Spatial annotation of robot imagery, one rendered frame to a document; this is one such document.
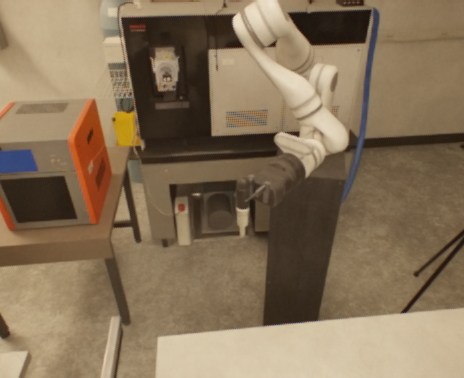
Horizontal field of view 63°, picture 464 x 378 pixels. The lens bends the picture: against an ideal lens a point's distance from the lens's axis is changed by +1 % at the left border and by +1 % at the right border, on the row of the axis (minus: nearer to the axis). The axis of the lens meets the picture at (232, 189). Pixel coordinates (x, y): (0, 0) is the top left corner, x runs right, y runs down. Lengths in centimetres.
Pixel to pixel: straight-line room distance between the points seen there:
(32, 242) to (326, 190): 120
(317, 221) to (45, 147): 104
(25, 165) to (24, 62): 183
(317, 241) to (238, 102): 94
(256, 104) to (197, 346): 139
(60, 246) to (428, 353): 138
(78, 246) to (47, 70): 192
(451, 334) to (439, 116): 305
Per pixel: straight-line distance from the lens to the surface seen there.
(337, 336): 111
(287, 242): 148
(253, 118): 213
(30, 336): 241
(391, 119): 385
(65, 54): 330
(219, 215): 254
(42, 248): 179
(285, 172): 79
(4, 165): 169
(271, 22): 86
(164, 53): 192
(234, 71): 202
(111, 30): 279
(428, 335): 119
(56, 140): 157
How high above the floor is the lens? 180
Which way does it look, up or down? 35 degrees down
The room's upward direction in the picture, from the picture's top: straight up
